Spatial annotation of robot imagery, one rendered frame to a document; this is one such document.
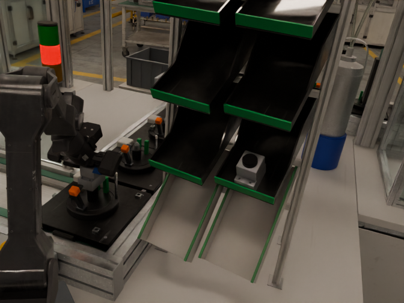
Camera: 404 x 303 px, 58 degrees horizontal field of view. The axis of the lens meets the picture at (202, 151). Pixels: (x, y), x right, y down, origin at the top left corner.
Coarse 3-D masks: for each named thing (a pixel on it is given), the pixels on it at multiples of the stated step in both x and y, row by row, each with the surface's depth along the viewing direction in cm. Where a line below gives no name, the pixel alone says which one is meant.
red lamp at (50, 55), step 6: (42, 48) 97; (48, 48) 96; (54, 48) 97; (42, 54) 98; (48, 54) 97; (54, 54) 98; (60, 54) 100; (42, 60) 99; (48, 60) 98; (54, 60) 98; (60, 60) 100
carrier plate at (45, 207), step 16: (64, 192) 106; (128, 192) 109; (144, 192) 109; (48, 208) 99; (64, 208) 100; (128, 208) 102; (48, 224) 94; (64, 224) 94; (80, 224) 95; (96, 224) 95; (112, 224) 96; (128, 224) 98; (80, 240) 92; (96, 240) 90; (112, 240) 91
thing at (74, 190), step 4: (72, 188) 91; (76, 188) 91; (80, 188) 93; (72, 192) 90; (76, 192) 91; (76, 196) 91; (80, 196) 93; (76, 200) 93; (80, 200) 94; (80, 204) 94
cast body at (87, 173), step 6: (84, 168) 94; (90, 168) 94; (84, 174) 95; (90, 174) 95; (96, 174) 95; (78, 180) 95; (84, 180) 95; (90, 180) 95; (96, 180) 96; (102, 180) 99; (84, 186) 96; (90, 186) 95; (96, 186) 97
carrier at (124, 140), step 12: (120, 144) 132; (132, 144) 135; (144, 144) 124; (156, 144) 121; (132, 156) 122; (144, 156) 124; (120, 168) 118; (132, 168) 117; (144, 168) 118; (120, 180) 114; (132, 180) 114; (144, 180) 115; (156, 180) 116
